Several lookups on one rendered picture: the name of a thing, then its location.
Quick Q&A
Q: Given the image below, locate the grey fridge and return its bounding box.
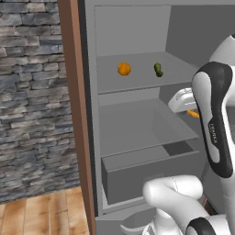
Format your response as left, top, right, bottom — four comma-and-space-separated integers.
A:
77, 0, 235, 235

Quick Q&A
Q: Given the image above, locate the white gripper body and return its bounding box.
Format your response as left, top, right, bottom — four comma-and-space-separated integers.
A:
167, 87, 197, 115

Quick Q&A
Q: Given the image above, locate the grey fridge shelf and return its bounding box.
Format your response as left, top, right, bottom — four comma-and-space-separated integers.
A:
98, 97, 201, 159
96, 50, 200, 95

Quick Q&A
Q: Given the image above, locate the brown wooden cabinet panel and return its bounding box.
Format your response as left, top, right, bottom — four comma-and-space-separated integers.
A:
57, 0, 97, 235

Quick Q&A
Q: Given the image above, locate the orange shrimp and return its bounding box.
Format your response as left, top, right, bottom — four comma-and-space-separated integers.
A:
186, 109, 201, 119

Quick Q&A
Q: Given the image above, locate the grey fridge drawer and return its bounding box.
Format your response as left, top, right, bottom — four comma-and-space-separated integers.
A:
100, 142, 209, 206

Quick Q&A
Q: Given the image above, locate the orange fruit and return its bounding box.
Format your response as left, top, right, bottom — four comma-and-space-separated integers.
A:
117, 62, 132, 76

